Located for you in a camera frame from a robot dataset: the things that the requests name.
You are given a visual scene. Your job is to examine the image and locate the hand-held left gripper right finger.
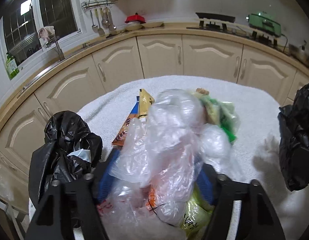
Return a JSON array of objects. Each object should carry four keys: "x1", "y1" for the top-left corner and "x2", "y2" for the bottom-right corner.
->
[{"x1": 197, "y1": 164, "x2": 286, "y2": 240}]

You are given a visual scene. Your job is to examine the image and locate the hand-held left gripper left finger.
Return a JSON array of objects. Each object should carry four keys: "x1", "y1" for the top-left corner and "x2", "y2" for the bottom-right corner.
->
[{"x1": 25, "y1": 150, "x2": 120, "y2": 240}]

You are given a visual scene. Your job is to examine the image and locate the yellow-green snack packet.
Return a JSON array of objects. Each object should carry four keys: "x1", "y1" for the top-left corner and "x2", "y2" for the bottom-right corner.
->
[{"x1": 181, "y1": 190, "x2": 215, "y2": 239}]

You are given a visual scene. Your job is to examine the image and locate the orange and blue snack packet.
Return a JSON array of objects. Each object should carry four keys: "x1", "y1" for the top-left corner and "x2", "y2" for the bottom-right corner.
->
[{"x1": 112, "y1": 96, "x2": 141, "y2": 147}]

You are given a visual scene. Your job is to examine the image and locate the black trash bag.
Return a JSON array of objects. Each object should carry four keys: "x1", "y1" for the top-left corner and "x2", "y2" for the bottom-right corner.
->
[
  {"x1": 28, "y1": 110, "x2": 103, "y2": 228},
  {"x1": 277, "y1": 81, "x2": 309, "y2": 192}
]

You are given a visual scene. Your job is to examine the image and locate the large clear plastic bag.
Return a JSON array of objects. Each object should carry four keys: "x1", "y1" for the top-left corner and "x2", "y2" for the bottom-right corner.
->
[{"x1": 111, "y1": 89, "x2": 231, "y2": 227}]

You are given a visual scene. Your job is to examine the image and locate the green clear plastic packet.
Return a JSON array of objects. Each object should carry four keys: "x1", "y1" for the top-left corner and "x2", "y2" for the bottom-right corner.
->
[{"x1": 192, "y1": 91, "x2": 238, "y2": 144}]

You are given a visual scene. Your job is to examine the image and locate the white towel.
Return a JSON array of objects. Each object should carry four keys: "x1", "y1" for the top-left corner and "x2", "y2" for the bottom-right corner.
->
[{"x1": 28, "y1": 75, "x2": 309, "y2": 240}]

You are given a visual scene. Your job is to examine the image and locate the gold snack packet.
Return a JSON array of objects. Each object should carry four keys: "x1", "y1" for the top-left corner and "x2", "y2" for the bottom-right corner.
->
[{"x1": 139, "y1": 89, "x2": 155, "y2": 120}]

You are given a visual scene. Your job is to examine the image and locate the thin clear plastic bag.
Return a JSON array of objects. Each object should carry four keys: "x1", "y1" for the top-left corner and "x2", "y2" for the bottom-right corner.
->
[{"x1": 0, "y1": 174, "x2": 13, "y2": 201}]

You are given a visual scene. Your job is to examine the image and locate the wooden stool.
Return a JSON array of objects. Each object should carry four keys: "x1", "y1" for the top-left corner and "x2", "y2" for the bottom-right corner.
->
[{"x1": 0, "y1": 192, "x2": 27, "y2": 240}]

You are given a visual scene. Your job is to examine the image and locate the steel faucet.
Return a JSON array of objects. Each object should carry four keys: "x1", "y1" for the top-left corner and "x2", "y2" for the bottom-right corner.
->
[{"x1": 38, "y1": 29, "x2": 65, "y2": 62}]

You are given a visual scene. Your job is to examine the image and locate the row of cream cabinet doors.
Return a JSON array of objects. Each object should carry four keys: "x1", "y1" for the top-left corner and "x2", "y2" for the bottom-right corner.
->
[{"x1": 0, "y1": 34, "x2": 309, "y2": 205}]

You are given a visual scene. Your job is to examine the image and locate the green dish soap bottle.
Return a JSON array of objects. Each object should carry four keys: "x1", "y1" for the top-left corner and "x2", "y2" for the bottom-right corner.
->
[{"x1": 5, "y1": 52, "x2": 20, "y2": 80}]

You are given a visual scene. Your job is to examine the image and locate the hanging spatula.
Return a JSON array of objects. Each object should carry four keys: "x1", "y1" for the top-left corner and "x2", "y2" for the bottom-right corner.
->
[{"x1": 95, "y1": 8, "x2": 105, "y2": 36}]

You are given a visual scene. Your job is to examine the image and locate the hanging ladle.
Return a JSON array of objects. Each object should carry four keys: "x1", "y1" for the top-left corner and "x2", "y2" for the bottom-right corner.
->
[{"x1": 106, "y1": 7, "x2": 117, "y2": 32}]

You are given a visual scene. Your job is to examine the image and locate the white bowl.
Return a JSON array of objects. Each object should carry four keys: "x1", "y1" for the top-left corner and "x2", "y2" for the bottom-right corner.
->
[{"x1": 125, "y1": 22, "x2": 144, "y2": 31}]

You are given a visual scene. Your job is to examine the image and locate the black gas stove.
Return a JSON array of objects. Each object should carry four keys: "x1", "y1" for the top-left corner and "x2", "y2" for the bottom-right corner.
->
[{"x1": 186, "y1": 17, "x2": 280, "y2": 45}]

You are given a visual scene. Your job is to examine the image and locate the pink dishcloth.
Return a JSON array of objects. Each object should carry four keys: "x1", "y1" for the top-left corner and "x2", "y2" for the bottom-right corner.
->
[{"x1": 40, "y1": 26, "x2": 56, "y2": 40}]

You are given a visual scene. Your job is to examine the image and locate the cream plate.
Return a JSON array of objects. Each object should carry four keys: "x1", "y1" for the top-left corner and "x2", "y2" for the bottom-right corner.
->
[{"x1": 142, "y1": 22, "x2": 165, "y2": 29}]

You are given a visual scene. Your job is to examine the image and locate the red pot lid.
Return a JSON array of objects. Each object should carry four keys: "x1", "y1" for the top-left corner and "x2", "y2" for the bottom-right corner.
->
[{"x1": 125, "y1": 12, "x2": 146, "y2": 24}]

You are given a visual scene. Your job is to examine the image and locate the black pan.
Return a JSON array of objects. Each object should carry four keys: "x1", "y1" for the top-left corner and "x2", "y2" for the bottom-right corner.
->
[{"x1": 196, "y1": 12, "x2": 236, "y2": 23}]

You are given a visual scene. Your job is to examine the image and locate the green electric grill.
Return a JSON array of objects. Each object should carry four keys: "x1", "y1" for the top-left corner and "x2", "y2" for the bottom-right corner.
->
[{"x1": 246, "y1": 11, "x2": 282, "y2": 37}]

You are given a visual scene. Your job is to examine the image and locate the window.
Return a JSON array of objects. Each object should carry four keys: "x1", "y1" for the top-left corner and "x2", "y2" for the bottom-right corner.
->
[{"x1": 2, "y1": 0, "x2": 82, "y2": 65}]

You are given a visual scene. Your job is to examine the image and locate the black power cable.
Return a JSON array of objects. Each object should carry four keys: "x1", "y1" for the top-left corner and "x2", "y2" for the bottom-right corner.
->
[{"x1": 274, "y1": 34, "x2": 290, "y2": 53}]

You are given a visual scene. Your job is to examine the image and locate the wall utensil rack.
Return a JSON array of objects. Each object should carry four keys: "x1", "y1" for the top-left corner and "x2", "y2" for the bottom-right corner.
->
[{"x1": 81, "y1": 0, "x2": 119, "y2": 12}]

